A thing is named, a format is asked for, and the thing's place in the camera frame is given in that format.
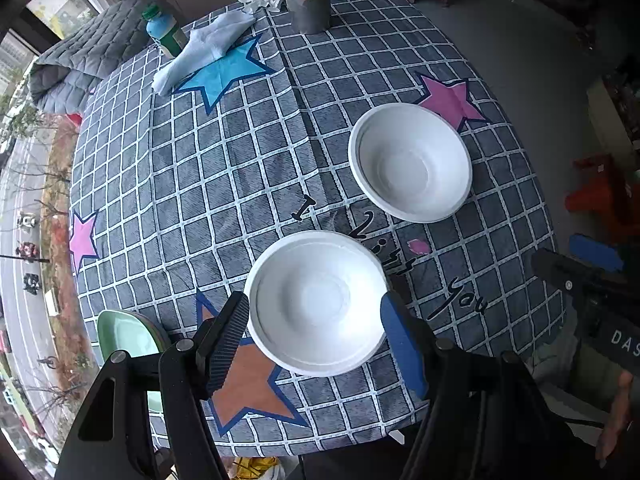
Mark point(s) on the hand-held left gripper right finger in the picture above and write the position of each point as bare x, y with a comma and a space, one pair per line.
402, 345

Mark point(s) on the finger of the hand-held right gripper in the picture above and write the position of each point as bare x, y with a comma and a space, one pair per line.
595, 255
555, 265

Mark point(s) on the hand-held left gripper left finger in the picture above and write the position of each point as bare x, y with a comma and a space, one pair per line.
227, 345

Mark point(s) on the green plastic plate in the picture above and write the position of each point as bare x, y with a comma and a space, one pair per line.
125, 335

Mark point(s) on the small white paper bowl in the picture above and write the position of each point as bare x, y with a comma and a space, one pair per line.
410, 162

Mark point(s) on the person's right hand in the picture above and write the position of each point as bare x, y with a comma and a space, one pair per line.
617, 420

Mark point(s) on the red plastic stool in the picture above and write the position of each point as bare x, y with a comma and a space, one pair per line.
600, 195

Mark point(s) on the yellow plastic bag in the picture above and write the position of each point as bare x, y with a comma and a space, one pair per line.
255, 467

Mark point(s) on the grey checkered star tablecloth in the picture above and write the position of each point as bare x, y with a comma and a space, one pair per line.
200, 185

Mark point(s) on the light blue towel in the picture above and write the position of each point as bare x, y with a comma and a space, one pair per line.
210, 45

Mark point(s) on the green-capped plastic bottle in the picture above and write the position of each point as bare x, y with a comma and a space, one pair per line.
165, 32

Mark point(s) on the grey quilted blanket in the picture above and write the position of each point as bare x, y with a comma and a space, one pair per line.
85, 50

